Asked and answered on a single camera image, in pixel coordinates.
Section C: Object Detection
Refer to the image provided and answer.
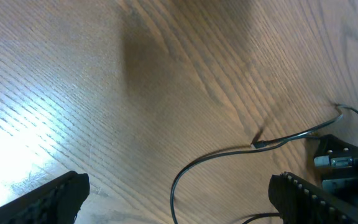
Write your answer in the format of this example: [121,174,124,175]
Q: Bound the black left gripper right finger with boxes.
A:
[268,172,358,224]

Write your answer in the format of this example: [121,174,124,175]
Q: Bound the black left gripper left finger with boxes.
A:
[0,171,90,224]

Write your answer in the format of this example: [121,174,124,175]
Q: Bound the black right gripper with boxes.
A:
[313,134,358,209]

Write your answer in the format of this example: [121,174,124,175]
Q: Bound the black USB cable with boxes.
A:
[170,104,344,224]

